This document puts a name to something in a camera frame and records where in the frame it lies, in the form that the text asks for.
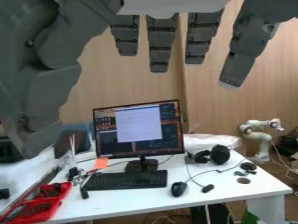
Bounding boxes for small white jointed device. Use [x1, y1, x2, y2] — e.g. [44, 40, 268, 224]
[238, 117, 286, 163]

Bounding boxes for red tray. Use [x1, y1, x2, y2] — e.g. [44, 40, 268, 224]
[0, 198, 61, 224]
[22, 181, 73, 205]

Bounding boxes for black mouse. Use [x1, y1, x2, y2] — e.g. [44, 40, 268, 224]
[171, 181, 189, 198]

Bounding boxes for black round disc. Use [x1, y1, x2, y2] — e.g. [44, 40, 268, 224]
[240, 161, 258, 171]

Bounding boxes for black headphones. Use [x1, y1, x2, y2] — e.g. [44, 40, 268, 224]
[192, 144, 233, 165]

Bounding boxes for white desk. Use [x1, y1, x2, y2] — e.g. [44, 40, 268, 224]
[0, 148, 296, 224]

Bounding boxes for orange sticky note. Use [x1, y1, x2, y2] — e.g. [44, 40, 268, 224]
[95, 157, 111, 169]

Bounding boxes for small black block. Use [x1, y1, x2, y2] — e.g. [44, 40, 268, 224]
[79, 187, 91, 200]

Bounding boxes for black monitor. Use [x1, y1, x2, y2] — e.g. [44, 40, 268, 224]
[92, 99, 186, 173]

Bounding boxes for small black oval device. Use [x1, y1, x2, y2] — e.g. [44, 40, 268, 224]
[201, 184, 216, 194]

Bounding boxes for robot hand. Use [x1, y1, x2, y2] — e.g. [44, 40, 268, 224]
[0, 0, 298, 160]

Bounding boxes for white plastic bag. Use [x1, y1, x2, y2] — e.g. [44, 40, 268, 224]
[184, 133, 244, 152]

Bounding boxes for black keyboard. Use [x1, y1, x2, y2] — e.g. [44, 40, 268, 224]
[83, 169, 169, 192]

